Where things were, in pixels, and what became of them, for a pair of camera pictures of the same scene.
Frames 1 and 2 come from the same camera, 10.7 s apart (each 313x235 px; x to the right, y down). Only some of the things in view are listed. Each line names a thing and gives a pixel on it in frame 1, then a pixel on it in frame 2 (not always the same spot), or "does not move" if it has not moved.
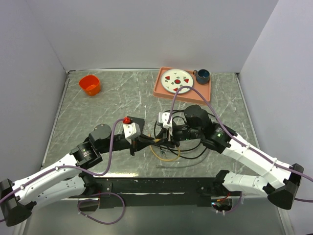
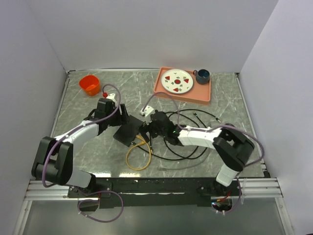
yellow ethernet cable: x=157 y=140 to x=139 y=144
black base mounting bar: x=144 y=192 does not move
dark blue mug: x=202 y=76 does not move
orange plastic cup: x=91 y=84 does not move
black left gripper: x=138 y=144 to x=123 y=118
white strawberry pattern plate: x=172 y=80 does not move
